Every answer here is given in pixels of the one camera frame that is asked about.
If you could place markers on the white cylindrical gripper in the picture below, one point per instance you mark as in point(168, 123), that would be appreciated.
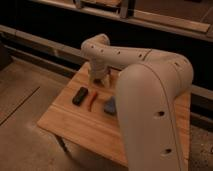
point(98, 71)

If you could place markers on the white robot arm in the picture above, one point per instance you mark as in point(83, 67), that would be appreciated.
point(146, 88)

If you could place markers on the black rectangular block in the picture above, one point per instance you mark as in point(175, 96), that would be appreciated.
point(80, 96)

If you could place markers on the blue sponge block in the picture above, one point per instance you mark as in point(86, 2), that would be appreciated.
point(110, 106)

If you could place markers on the wooden table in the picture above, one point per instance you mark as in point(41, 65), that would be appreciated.
point(94, 130)

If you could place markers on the metal table leg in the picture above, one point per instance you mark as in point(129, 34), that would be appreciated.
point(62, 143)

